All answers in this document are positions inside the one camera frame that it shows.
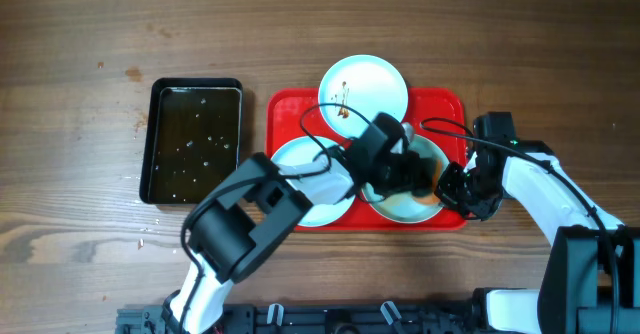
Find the black water basin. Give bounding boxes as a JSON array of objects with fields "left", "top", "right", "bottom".
[{"left": 139, "top": 78, "right": 243, "bottom": 205}]

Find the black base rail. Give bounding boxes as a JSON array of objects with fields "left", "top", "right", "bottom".
[{"left": 115, "top": 301, "right": 481, "bottom": 334}]

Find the red plastic tray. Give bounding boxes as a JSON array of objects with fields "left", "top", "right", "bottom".
[{"left": 265, "top": 88, "right": 467, "bottom": 231}]

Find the white plate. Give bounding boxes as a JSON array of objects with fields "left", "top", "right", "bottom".
[
  {"left": 362, "top": 135, "right": 449, "bottom": 224},
  {"left": 318, "top": 55, "right": 409, "bottom": 138},
  {"left": 271, "top": 136, "right": 355, "bottom": 228}
]

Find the green orange sponge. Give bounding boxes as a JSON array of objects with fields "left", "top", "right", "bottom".
[{"left": 413, "top": 159, "right": 443, "bottom": 206}]

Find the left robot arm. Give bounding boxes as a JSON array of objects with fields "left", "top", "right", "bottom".
[{"left": 164, "top": 124, "right": 435, "bottom": 333}]

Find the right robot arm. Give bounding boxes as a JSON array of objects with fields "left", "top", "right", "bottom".
[{"left": 435, "top": 140, "right": 639, "bottom": 333}]

